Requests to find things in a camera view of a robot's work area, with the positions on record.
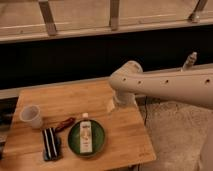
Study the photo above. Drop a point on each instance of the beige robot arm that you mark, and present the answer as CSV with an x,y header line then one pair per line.
x,y
192,86

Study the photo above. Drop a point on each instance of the white bottle with label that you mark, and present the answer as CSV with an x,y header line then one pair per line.
x,y
85,135

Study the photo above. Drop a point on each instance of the green round plate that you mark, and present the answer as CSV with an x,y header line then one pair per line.
x,y
98,139

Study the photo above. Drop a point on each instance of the wooden table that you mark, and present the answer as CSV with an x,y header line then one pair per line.
x,y
127,141

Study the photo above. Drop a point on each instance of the translucent plastic cup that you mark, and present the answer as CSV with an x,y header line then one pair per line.
x,y
31,115

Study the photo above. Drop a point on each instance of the middle metal railing strut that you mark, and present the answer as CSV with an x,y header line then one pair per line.
x,y
114,14

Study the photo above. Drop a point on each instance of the metal railing strut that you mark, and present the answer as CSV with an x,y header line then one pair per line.
x,y
194,16
47,17
114,14

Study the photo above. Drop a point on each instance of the left metal railing strut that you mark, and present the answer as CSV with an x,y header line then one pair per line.
x,y
47,17

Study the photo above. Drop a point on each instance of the right metal railing strut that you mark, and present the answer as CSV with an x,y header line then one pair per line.
x,y
194,16

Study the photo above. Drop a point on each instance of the grey bracket post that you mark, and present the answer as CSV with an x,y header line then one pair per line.
x,y
190,61

